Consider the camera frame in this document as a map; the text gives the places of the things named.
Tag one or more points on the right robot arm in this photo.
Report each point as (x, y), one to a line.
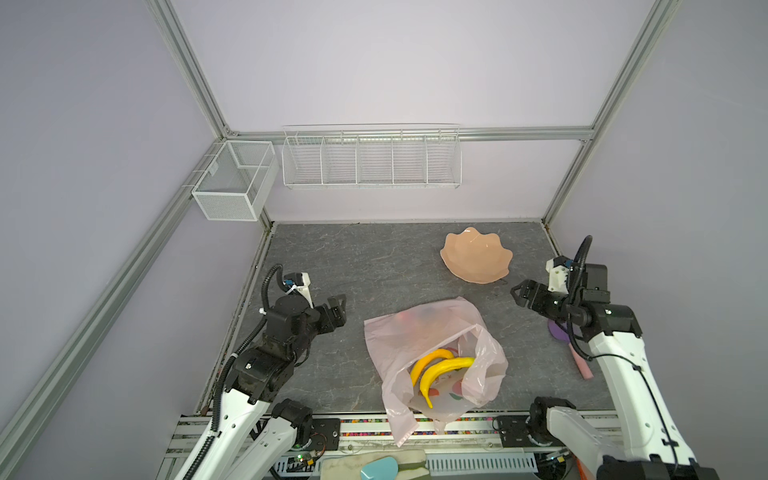
(652, 447)

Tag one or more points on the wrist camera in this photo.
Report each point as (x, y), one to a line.
(558, 270)
(299, 283)

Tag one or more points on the pink plastic bag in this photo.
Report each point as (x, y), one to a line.
(395, 342)

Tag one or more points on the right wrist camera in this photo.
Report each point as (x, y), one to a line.
(558, 270)

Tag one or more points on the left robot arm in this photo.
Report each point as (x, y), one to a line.
(249, 431)

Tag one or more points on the yellow green banana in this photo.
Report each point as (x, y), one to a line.
(421, 365)

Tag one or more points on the light blue object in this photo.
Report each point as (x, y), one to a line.
(386, 468)

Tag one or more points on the white wire shelf basket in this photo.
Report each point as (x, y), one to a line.
(372, 156)

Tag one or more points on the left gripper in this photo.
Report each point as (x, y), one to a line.
(337, 312)

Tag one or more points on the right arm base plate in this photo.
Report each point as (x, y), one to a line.
(513, 430)

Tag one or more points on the white mesh box basket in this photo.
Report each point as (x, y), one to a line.
(237, 181)

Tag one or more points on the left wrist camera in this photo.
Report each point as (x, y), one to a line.
(299, 283)

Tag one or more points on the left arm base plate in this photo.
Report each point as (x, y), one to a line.
(325, 435)

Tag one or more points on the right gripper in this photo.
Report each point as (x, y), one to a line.
(537, 302)

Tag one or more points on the beige scalloped fruit bowl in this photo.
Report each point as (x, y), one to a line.
(475, 257)

